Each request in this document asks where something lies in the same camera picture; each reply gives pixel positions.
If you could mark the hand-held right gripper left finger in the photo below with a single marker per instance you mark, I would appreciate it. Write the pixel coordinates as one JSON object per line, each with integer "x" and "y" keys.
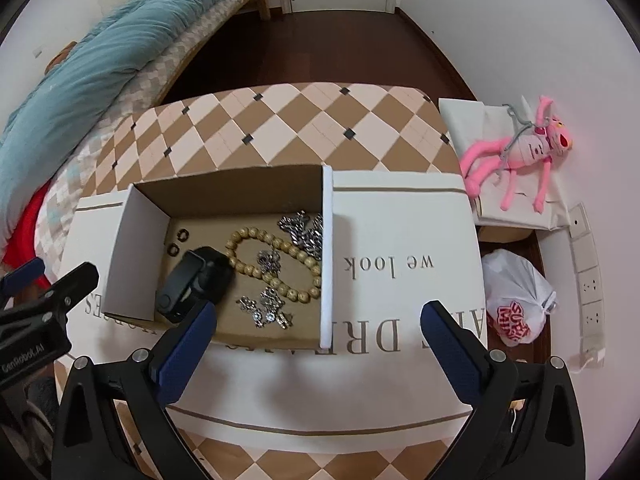
{"x": 185, "y": 355}

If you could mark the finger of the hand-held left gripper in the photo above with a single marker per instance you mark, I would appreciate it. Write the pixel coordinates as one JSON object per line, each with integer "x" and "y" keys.
{"x": 25, "y": 272}
{"x": 75, "y": 285}

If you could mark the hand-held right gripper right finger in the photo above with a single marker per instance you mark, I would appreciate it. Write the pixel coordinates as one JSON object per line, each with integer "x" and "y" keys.
{"x": 452, "y": 355}

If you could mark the black smart band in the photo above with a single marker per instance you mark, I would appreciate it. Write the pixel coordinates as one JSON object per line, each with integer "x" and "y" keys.
{"x": 175, "y": 285}

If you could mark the red cloth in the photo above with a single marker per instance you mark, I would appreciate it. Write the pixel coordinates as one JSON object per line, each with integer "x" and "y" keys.
{"x": 25, "y": 230}

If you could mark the person's dark fleece trouser leg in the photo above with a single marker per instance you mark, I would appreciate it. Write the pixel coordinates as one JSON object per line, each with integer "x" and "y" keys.
{"x": 40, "y": 392}

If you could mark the grey shoe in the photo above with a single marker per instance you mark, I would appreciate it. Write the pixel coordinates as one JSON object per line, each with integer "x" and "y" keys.
{"x": 32, "y": 425}

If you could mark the white plastic bag red print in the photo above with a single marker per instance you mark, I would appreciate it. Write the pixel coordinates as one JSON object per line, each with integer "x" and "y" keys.
{"x": 510, "y": 280}

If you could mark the brown cardboard box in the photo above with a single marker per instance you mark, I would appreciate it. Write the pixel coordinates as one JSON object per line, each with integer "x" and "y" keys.
{"x": 500, "y": 234}

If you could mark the white charger plug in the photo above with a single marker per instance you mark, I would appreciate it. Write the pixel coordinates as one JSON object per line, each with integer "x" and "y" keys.
{"x": 593, "y": 354}

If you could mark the checked printed tablecloth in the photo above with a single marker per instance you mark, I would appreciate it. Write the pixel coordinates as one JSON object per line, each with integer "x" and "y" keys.
{"x": 400, "y": 210}

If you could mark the white power strip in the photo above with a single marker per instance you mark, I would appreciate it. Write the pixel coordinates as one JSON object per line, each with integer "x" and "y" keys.
{"x": 590, "y": 285}

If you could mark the brown wooden piece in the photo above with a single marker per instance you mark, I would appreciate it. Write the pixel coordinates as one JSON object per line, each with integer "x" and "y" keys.
{"x": 59, "y": 57}

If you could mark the pink plush toy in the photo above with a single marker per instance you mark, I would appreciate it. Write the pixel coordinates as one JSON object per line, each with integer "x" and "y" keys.
{"x": 530, "y": 150}

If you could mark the blue quilt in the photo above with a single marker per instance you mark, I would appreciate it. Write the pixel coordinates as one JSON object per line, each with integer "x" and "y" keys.
{"x": 100, "y": 55}

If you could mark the wooden bed leg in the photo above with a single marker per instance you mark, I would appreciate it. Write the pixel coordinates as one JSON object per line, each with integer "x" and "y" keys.
{"x": 263, "y": 2}

